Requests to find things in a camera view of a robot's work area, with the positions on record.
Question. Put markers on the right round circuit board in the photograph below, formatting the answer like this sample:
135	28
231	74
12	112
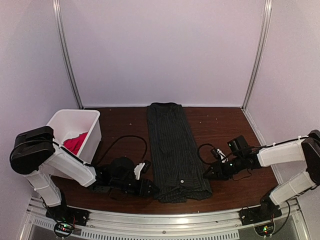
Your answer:
264	230

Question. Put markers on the aluminium frame post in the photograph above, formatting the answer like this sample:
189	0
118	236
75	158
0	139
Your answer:
264	30
65	53

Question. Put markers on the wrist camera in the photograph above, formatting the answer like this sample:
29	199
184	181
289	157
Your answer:
141	168
220	153

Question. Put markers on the front aluminium rail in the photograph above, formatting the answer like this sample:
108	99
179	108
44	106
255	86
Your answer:
106	225

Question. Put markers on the left aluminium frame post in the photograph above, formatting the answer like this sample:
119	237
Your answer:
65	53

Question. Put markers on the round circuit board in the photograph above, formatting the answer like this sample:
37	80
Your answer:
63	229
264	230

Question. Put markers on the dark pinstriped shirt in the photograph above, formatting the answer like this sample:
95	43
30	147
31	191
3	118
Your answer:
177	170

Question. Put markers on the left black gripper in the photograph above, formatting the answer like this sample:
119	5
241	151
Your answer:
143	190

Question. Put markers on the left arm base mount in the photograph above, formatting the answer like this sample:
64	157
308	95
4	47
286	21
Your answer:
67	214

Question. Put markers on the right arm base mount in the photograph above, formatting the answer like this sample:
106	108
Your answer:
266	211

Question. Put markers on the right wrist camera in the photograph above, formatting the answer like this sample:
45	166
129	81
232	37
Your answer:
220	153

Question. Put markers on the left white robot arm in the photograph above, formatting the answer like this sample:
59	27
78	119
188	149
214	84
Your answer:
37	148

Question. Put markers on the right aluminium frame post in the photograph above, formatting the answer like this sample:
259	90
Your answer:
264	30

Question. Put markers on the left round circuit board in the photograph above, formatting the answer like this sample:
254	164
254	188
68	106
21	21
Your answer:
63	229

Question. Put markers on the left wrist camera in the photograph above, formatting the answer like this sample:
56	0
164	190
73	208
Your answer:
141	168

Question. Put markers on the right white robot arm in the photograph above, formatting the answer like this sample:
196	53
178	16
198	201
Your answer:
301	149

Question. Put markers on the red garment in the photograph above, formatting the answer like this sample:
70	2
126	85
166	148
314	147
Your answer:
74	144

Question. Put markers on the white plastic laundry bin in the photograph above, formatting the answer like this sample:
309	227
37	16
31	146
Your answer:
79	132

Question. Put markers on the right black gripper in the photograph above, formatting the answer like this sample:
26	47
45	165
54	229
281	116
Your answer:
217	169

